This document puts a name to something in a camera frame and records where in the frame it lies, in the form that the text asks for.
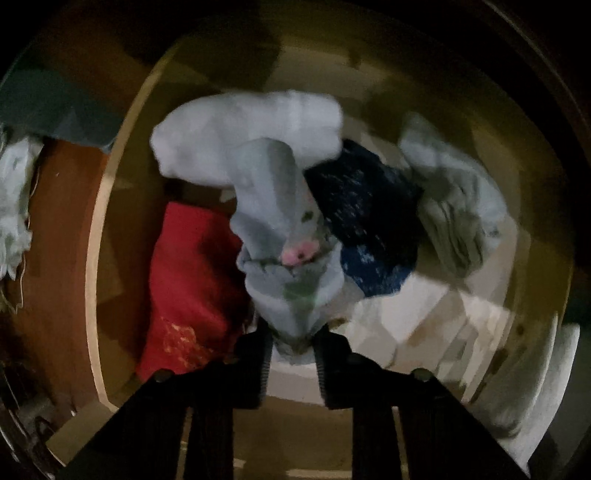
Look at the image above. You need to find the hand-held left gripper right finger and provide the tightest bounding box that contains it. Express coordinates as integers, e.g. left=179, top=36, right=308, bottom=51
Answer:
left=314, top=330, right=532, bottom=480

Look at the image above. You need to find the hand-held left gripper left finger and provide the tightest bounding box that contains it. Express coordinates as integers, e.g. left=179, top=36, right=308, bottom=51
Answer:
left=60, top=330, right=273, bottom=480

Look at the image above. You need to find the round yellow basket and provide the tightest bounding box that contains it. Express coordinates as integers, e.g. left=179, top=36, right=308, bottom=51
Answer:
left=85, top=14, right=578, bottom=416

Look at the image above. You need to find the light blue flower-print underwear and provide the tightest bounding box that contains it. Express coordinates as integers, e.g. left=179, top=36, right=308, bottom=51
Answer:
left=229, top=137, right=345, bottom=365

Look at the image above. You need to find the navy floral underwear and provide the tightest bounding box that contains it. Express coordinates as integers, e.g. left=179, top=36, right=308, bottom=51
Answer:
left=302, top=138, right=423, bottom=298

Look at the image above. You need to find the red underwear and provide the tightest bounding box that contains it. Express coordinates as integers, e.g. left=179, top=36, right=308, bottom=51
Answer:
left=136, top=200, right=254, bottom=384

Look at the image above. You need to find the grey-white underwear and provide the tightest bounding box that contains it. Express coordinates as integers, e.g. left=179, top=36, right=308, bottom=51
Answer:
left=399, top=111, right=509, bottom=280

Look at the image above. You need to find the rolled white underwear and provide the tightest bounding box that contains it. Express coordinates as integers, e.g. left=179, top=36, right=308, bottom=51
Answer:
left=150, top=90, right=345, bottom=185

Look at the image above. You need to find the wooden drawer box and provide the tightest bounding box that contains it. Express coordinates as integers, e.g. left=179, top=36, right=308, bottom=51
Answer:
left=28, top=0, right=591, bottom=324

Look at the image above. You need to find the white folded cloth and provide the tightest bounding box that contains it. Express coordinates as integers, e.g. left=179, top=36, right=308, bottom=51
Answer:
left=480, top=323, right=583, bottom=462

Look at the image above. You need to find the white towel at left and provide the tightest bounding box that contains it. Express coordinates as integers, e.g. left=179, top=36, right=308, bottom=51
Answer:
left=0, top=134, right=44, bottom=282

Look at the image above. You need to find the teal cloth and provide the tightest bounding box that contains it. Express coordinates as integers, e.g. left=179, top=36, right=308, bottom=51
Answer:
left=0, top=69, right=123, bottom=151

